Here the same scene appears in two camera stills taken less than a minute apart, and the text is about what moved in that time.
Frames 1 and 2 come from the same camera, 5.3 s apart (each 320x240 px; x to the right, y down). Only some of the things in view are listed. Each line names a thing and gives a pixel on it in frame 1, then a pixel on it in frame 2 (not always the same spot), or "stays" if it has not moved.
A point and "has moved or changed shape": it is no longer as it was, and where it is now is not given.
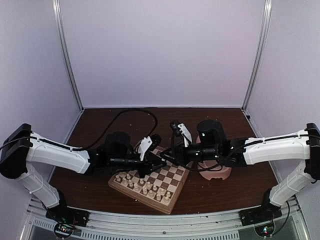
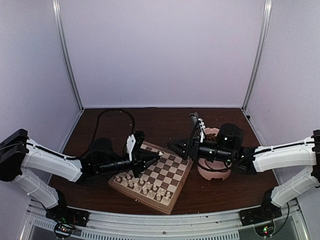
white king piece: (148, 185) stays
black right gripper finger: (169, 154) to (180, 147)
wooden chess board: (159, 188) stays
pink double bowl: (213, 169) has moved or changed shape
